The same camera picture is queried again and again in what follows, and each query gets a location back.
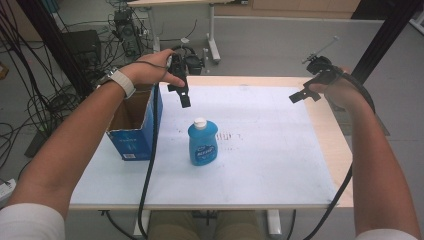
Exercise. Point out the blue cardboard box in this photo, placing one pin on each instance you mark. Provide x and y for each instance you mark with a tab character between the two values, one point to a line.
133	133

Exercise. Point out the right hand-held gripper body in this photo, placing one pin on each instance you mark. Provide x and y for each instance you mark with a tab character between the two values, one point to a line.
320	66

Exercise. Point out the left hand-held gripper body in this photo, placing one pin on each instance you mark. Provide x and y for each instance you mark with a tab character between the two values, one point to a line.
179	66

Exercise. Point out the person's left hand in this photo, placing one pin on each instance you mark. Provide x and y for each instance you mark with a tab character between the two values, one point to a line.
146	71

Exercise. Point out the black frame post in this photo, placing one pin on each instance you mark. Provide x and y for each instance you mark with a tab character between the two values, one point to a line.
383	36
50	33

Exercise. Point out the white table leg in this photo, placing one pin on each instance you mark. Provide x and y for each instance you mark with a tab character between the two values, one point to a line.
274	221
144	223

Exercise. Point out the black stand foot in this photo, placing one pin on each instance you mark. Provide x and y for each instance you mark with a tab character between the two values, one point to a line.
35	145

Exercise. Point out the black computer tower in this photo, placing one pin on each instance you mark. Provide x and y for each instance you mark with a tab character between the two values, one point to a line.
126	30

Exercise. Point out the blue bottle with white cap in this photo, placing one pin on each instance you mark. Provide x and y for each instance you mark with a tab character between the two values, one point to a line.
202	141

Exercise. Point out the wooden cabinet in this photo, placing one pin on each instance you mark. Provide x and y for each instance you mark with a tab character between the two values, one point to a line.
300	6

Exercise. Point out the person's right leg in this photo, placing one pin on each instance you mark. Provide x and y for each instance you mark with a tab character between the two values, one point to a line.
238	226

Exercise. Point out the person's left leg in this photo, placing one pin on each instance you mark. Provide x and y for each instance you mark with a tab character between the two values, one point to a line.
171	226

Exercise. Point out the white shirt sleeve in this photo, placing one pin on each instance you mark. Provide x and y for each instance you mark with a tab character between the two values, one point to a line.
30	223

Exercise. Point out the white table mat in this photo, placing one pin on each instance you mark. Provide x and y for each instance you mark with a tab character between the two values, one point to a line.
266	150

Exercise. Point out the person's right hand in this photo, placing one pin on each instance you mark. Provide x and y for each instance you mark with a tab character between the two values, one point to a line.
343	91

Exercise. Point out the white power strip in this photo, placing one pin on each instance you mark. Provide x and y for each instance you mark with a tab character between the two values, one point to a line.
6	190

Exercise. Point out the person's leg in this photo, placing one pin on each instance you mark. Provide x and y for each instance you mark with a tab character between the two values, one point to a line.
238	226
171	226

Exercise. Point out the black computer case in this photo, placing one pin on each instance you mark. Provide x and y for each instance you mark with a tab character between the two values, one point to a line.
83	46

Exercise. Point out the black device on floor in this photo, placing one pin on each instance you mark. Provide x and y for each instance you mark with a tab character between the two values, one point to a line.
194	63

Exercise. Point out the white background desk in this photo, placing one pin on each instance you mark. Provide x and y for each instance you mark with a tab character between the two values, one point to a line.
212	33

